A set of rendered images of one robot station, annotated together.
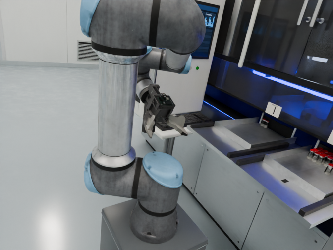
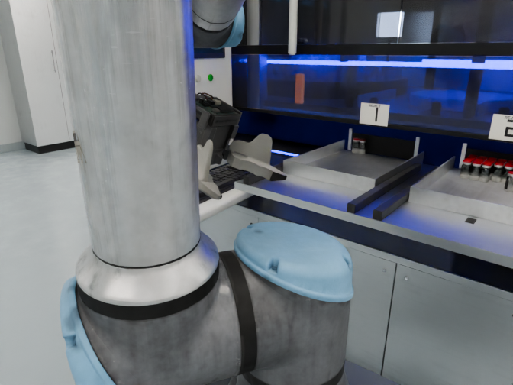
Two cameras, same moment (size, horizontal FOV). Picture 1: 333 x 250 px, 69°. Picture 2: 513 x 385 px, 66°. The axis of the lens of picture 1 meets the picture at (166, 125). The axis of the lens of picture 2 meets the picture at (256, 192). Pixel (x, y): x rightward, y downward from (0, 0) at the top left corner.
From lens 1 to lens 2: 0.34 m
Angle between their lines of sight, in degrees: 17
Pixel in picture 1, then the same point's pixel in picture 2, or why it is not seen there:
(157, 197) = (314, 341)
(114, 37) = not seen: outside the picture
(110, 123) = (135, 141)
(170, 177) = (339, 271)
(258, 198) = (389, 281)
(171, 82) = not seen: hidden behind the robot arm
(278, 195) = (487, 247)
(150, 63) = not seen: hidden behind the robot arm
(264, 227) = (414, 328)
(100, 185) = (138, 375)
